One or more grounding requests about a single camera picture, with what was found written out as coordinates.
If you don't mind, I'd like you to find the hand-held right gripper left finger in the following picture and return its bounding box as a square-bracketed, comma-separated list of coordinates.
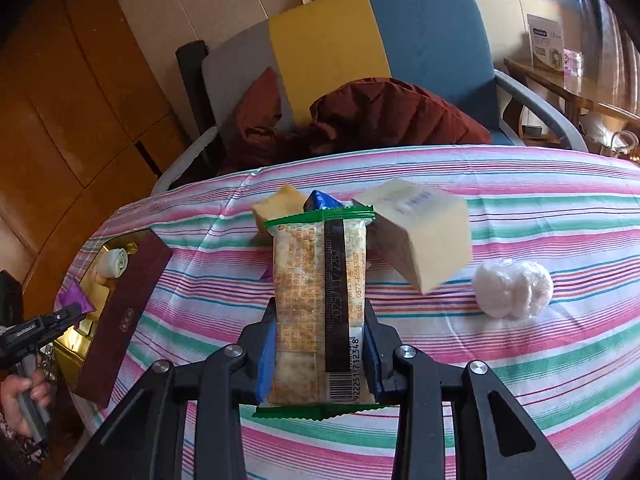
[62, 296, 279, 480]

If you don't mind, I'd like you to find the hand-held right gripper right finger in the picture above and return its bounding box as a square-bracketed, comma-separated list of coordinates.
[365, 299, 576, 480]

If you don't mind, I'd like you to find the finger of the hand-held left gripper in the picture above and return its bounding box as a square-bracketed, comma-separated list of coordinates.
[30, 304, 84, 347]

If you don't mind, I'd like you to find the purple wrapper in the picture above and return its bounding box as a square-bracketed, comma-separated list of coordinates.
[56, 280, 96, 331]

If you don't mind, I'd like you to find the green edged cracker packet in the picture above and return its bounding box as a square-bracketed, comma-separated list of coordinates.
[251, 208, 386, 419]

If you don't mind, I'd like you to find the gold metal tin box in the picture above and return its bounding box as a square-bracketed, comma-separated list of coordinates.
[52, 228, 175, 409]

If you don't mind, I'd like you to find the white green cloth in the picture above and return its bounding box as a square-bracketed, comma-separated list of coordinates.
[96, 246, 132, 279]

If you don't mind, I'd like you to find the beige cardboard box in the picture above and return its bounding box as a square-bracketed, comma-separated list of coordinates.
[351, 178, 473, 296]

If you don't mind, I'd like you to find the yellow sponge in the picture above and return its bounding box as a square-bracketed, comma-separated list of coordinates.
[250, 184, 307, 235]

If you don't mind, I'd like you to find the white plastic ball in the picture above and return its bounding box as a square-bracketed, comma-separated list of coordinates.
[472, 258, 555, 320]

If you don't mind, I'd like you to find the dark blue snack packet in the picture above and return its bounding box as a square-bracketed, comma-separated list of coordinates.
[303, 190, 343, 212]

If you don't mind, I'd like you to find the person's left forearm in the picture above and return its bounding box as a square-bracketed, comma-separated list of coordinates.
[0, 412, 51, 480]

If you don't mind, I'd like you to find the person's left hand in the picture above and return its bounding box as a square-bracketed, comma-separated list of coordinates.
[0, 370, 53, 436]

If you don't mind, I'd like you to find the striped pink green cloth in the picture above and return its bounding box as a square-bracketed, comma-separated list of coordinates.
[65, 144, 640, 480]

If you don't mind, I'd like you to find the wooden wardrobe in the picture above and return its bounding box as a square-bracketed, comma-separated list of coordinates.
[0, 0, 191, 311]

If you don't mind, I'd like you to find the dark red down jacket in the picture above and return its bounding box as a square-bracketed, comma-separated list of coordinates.
[220, 66, 493, 176]

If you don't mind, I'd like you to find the white plastic bag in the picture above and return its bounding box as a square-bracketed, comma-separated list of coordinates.
[582, 110, 640, 161]

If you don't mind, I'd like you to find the wooden desk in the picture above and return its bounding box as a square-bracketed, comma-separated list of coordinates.
[502, 57, 640, 161]

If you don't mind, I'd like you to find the grey yellow blue armchair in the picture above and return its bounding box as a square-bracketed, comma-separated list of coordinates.
[150, 0, 591, 196]

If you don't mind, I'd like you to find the white printed carton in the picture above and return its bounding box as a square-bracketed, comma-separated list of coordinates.
[526, 14, 565, 70]

